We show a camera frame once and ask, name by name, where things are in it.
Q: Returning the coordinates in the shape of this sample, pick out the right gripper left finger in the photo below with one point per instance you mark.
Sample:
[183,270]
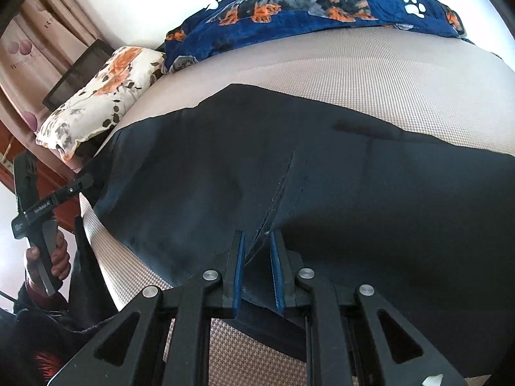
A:
[162,337]

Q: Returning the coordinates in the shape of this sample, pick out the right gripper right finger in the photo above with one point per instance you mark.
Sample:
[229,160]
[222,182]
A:
[353,336]

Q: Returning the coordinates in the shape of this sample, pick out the black pants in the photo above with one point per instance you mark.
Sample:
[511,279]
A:
[427,223]

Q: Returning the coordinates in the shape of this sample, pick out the person's dark sleeve forearm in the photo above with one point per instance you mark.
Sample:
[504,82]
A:
[42,333]

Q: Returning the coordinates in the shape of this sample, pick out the person's left hand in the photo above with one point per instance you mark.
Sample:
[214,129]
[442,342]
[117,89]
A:
[60,259]

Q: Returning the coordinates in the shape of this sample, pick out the floral orange white pillow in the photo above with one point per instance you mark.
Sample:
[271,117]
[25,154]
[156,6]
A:
[103,101]

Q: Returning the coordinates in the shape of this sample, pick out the dark headboard panel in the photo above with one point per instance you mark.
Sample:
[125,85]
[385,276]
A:
[79,74]

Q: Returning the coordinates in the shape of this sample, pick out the pink patterned curtain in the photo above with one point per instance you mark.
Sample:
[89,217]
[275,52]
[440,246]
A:
[40,44]

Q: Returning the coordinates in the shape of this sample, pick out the beige woven mattress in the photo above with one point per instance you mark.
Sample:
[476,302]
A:
[441,87]

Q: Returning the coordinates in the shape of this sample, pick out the blue dachshund print blanket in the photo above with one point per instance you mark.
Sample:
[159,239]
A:
[232,24]

